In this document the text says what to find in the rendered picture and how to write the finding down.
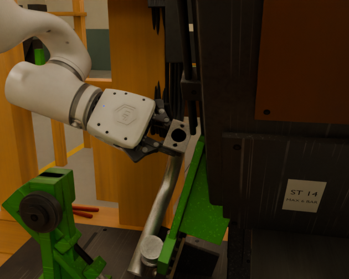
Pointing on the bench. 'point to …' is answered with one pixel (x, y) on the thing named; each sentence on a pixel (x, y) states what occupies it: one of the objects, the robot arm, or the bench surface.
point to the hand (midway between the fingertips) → (174, 139)
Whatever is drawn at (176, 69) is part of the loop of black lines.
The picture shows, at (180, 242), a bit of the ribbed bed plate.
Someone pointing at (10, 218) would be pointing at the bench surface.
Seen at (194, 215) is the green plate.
